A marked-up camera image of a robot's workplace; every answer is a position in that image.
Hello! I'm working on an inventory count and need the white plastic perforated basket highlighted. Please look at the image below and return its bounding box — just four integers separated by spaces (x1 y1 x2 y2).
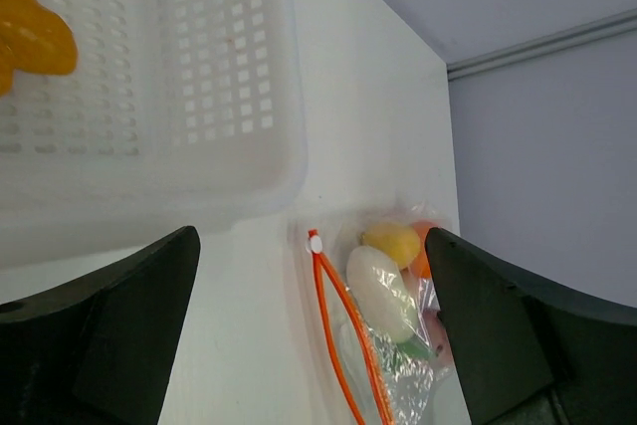
0 0 309 270

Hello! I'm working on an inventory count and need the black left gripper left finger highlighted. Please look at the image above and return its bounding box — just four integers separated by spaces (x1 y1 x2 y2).
1 226 200 424

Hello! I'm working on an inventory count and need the aluminium frame post right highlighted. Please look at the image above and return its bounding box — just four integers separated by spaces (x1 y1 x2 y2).
447 9 636 82

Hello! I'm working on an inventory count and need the fake white radish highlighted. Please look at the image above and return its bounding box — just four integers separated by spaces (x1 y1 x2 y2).
345 246 419 343

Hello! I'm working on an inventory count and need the clear zip top bag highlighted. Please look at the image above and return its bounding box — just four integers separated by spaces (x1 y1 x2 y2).
288 204 471 424

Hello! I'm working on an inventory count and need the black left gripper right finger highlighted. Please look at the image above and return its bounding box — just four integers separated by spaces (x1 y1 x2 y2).
424 228 636 424

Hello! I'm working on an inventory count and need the fake orange fruit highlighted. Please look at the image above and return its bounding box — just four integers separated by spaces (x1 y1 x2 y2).
409 220 438 279

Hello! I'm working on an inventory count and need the fake pink peach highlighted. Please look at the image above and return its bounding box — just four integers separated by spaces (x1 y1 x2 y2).
422 309 454 367

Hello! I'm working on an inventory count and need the fake yellow lemon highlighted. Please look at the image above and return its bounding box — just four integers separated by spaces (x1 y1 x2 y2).
361 222 422 270

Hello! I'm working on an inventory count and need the fake brown ginger root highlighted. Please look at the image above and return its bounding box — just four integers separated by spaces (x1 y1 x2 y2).
1 0 79 96

